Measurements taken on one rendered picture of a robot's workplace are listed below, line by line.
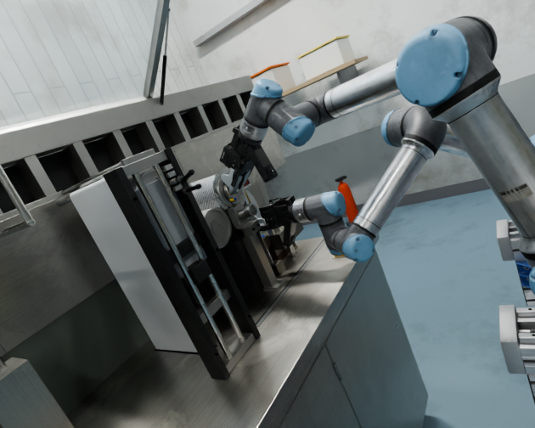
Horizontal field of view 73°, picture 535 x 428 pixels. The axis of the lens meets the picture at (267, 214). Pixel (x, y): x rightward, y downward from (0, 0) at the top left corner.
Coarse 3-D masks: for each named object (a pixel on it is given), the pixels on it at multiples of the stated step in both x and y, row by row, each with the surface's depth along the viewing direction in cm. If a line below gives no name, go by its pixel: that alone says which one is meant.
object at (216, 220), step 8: (216, 208) 111; (208, 216) 109; (216, 216) 111; (224, 216) 114; (208, 224) 108; (216, 224) 110; (224, 224) 114; (216, 232) 109; (224, 232) 113; (216, 240) 109; (224, 240) 112
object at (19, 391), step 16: (0, 368) 70; (16, 368) 70; (32, 368) 72; (0, 384) 68; (16, 384) 70; (32, 384) 72; (0, 400) 67; (16, 400) 69; (32, 400) 71; (48, 400) 73; (0, 416) 67; (16, 416) 69; (32, 416) 71; (48, 416) 73; (64, 416) 75
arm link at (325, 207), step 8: (328, 192) 108; (336, 192) 106; (304, 200) 111; (312, 200) 108; (320, 200) 106; (328, 200) 105; (336, 200) 104; (344, 200) 108; (304, 208) 109; (312, 208) 108; (320, 208) 106; (328, 208) 105; (336, 208) 104; (344, 208) 107; (312, 216) 109; (320, 216) 107; (328, 216) 106; (336, 216) 106; (320, 224) 109
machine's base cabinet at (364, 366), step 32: (352, 288) 116; (384, 288) 136; (352, 320) 112; (384, 320) 130; (320, 352) 95; (352, 352) 108; (384, 352) 126; (320, 384) 92; (352, 384) 105; (384, 384) 121; (416, 384) 144; (288, 416) 80; (320, 416) 90; (352, 416) 102; (384, 416) 117; (416, 416) 138
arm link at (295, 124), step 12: (276, 108) 91; (288, 108) 90; (300, 108) 92; (312, 108) 93; (276, 120) 91; (288, 120) 89; (300, 120) 89; (312, 120) 93; (288, 132) 90; (300, 132) 88; (312, 132) 92; (300, 144) 92
